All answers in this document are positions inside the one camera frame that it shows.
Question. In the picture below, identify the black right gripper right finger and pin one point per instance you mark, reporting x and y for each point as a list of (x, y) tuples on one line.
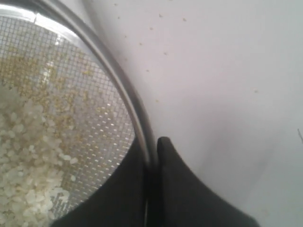
[(180, 199)]

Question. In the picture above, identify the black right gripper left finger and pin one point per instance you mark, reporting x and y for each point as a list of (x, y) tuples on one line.
[(119, 202)]

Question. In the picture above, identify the yellow and white grain mix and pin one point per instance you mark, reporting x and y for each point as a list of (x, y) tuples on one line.
[(54, 134)]

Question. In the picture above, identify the round stainless steel sieve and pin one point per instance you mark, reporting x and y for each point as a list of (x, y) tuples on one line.
[(38, 24)]

